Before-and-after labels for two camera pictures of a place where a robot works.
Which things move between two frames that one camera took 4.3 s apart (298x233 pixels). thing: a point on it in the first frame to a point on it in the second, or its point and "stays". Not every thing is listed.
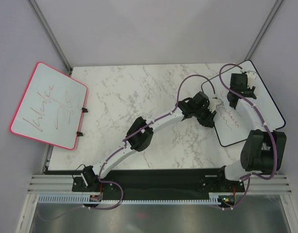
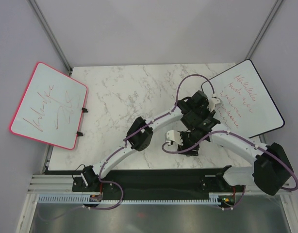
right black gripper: [252, 90] to [185, 146]
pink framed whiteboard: [51, 108] stays
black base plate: [203, 181] stays
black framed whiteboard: [228, 125] stays
